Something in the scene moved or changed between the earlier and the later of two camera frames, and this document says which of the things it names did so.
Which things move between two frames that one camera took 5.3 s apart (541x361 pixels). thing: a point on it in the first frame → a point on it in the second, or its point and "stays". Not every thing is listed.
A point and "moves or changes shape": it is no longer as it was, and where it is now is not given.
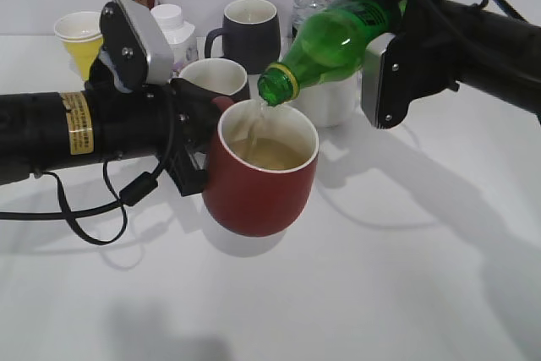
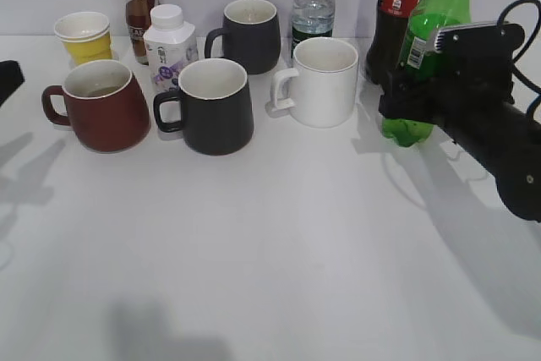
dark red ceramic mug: x=261 y=161 moves or changes shape
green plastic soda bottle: x=332 y=46 → x=446 y=2
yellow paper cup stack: x=80 y=34 stays
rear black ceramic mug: x=250 y=34 stays
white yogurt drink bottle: x=183 y=35 stays
